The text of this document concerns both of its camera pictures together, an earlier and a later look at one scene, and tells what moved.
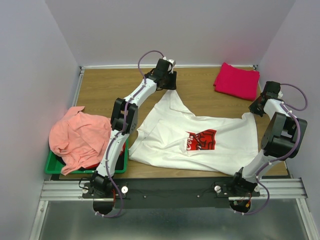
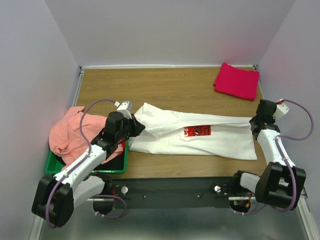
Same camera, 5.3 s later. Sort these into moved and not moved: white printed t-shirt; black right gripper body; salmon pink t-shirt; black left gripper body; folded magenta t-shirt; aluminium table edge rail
Moved: white printed t-shirt; black right gripper body; black left gripper body
Not moved: salmon pink t-shirt; folded magenta t-shirt; aluminium table edge rail
